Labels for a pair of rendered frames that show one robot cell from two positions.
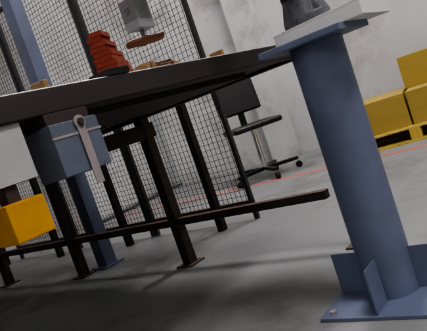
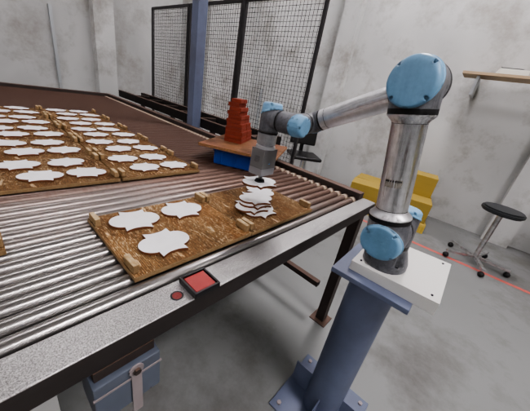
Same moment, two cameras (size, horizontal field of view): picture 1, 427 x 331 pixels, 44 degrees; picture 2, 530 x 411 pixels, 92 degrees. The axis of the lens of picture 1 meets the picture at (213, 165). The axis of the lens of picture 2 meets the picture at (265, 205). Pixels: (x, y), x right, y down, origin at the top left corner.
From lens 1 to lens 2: 109 cm
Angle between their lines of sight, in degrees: 19
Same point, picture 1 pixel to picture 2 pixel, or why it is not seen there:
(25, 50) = (194, 59)
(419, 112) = not seen: hidden behind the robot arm
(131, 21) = (256, 167)
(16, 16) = (198, 31)
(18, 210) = not seen: outside the picture
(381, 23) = not seen: hidden behind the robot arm
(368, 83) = (374, 165)
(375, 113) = (368, 192)
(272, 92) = (324, 137)
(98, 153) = (147, 383)
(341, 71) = (382, 314)
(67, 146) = (110, 399)
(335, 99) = (364, 326)
